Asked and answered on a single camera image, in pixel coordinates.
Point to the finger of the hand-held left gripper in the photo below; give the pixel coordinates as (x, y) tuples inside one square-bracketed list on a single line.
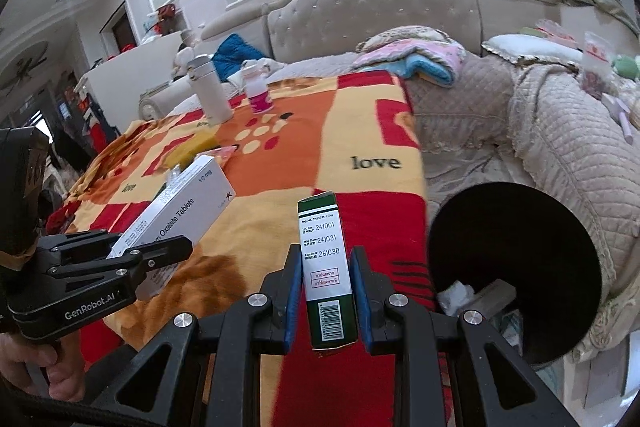
[(160, 252), (75, 241)]

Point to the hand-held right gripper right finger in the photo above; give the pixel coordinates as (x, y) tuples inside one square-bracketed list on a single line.
[(360, 297)]

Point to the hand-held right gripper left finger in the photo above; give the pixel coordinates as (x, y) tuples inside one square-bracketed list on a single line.
[(292, 297)]

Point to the dark green medicine box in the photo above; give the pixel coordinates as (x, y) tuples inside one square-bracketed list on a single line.
[(325, 257)]

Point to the white medicine box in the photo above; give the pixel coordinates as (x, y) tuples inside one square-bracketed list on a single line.
[(190, 202)]

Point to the white tissue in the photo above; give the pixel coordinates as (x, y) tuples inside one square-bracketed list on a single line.
[(455, 299)]

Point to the white and blue box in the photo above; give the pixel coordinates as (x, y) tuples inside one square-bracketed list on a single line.
[(495, 299)]

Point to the black trash bin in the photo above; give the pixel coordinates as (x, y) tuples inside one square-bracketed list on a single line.
[(500, 232)]

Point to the teal medicine box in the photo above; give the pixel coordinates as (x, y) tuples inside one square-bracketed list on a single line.
[(512, 329)]

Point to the person's left hand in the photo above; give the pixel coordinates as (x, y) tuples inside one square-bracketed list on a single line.
[(65, 372)]

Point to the pink packet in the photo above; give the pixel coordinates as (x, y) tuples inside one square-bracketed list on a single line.
[(225, 154)]

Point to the ceiling fan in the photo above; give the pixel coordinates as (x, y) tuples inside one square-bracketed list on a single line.
[(22, 72)]

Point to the white thermos bottle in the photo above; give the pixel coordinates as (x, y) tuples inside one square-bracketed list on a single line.
[(210, 92)]

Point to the white cabinet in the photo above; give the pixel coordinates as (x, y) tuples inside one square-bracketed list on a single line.
[(130, 72)]

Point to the red and yellow printed blanket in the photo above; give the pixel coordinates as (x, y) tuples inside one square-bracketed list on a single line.
[(370, 127)]

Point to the pill bottle with pink label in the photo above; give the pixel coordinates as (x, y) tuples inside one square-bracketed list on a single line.
[(257, 92)]

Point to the white plush toy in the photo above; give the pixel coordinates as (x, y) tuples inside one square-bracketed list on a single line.
[(184, 62)]

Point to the blue cloth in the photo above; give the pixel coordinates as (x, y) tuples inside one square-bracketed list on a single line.
[(235, 52)]

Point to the red decoration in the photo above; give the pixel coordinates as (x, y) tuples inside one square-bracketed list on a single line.
[(166, 16)]

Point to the light blue towel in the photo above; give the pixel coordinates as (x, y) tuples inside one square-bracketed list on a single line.
[(425, 71)]

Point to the pink folded blanket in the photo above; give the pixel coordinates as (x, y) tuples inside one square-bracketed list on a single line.
[(430, 49)]

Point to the beige patterned pillow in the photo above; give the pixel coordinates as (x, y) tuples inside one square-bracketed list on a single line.
[(400, 36)]

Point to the beige tufted headboard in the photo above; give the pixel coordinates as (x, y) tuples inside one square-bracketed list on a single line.
[(375, 2)]

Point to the white pillow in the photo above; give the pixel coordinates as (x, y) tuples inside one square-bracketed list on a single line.
[(530, 47)]

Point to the clear plastic bag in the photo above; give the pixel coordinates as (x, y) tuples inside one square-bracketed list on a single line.
[(597, 67)]

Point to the green plush toy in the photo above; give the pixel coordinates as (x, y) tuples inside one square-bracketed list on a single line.
[(627, 67)]

